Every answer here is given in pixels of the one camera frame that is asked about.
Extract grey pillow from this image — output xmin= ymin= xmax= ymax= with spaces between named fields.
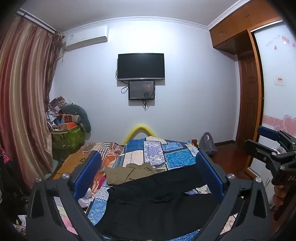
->
xmin=60 ymin=105 xmax=92 ymax=133

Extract black pants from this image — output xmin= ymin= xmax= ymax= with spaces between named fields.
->
xmin=96 ymin=165 xmax=238 ymax=240

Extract green storage bag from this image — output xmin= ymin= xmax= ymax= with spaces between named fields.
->
xmin=51 ymin=125 xmax=85 ymax=160

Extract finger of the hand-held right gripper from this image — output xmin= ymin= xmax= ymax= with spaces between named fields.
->
xmin=244 ymin=139 xmax=278 ymax=164
xmin=257 ymin=126 xmax=289 ymax=149

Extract striped brown curtain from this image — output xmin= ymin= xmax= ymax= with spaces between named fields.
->
xmin=0 ymin=14 xmax=63 ymax=186

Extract olive green pants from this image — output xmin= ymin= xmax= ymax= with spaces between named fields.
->
xmin=105 ymin=162 xmax=159 ymax=185

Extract curtain rail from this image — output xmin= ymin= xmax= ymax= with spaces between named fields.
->
xmin=16 ymin=8 xmax=58 ymax=33

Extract grey plastic bag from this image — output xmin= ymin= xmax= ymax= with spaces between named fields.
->
xmin=199 ymin=132 xmax=218 ymax=155

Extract yellow foam noodle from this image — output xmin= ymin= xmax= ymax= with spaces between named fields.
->
xmin=123 ymin=125 xmax=158 ymax=145

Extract white air conditioner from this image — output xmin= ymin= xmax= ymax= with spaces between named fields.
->
xmin=62 ymin=25 xmax=109 ymax=52

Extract small black monitor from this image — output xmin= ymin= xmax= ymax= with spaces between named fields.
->
xmin=129 ymin=80 xmax=156 ymax=100

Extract crumpled patterned paper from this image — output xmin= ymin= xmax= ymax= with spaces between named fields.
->
xmin=47 ymin=95 xmax=67 ymax=115

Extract brown wooden door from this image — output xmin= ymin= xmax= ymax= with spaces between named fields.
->
xmin=237 ymin=50 xmax=259 ymax=145

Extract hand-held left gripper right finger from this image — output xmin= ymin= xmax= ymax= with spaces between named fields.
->
xmin=195 ymin=151 xmax=271 ymax=241

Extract white crumpled cloth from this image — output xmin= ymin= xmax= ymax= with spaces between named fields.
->
xmin=77 ymin=189 xmax=93 ymax=208

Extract person's right hand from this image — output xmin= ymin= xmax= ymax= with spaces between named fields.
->
xmin=273 ymin=185 xmax=289 ymax=212

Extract black wall television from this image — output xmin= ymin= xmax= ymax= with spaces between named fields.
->
xmin=117 ymin=53 xmax=165 ymax=81

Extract wooden overhead cabinet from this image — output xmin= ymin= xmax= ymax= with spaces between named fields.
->
xmin=209 ymin=0 xmax=287 ymax=55

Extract pile of printed papers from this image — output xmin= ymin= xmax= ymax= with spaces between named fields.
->
xmin=53 ymin=197 xmax=78 ymax=235

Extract white heart-patterned sliding door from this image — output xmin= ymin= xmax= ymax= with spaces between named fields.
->
xmin=251 ymin=20 xmax=296 ymax=179

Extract blue patchwork blanket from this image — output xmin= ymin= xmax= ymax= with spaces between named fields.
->
xmin=87 ymin=137 xmax=238 ymax=241

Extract orange striped bedsheet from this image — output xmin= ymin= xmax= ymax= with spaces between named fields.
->
xmin=77 ymin=142 xmax=125 ymax=193

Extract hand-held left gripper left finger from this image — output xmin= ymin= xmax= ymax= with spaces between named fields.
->
xmin=25 ymin=151 xmax=105 ymax=241

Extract wooden lap tray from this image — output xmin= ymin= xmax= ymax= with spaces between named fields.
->
xmin=52 ymin=152 xmax=90 ymax=180

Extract dark clothing pile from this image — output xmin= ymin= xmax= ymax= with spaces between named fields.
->
xmin=0 ymin=146 xmax=30 ymax=223

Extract orange box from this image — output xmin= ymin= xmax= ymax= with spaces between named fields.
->
xmin=59 ymin=123 xmax=78 ymax=131

